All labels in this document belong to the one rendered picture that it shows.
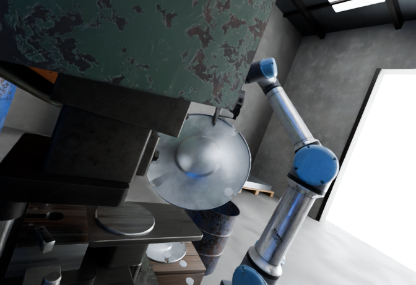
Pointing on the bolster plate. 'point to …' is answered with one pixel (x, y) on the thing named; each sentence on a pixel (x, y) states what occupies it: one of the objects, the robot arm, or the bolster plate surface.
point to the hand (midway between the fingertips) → (212, 121)
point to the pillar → (4, 233)
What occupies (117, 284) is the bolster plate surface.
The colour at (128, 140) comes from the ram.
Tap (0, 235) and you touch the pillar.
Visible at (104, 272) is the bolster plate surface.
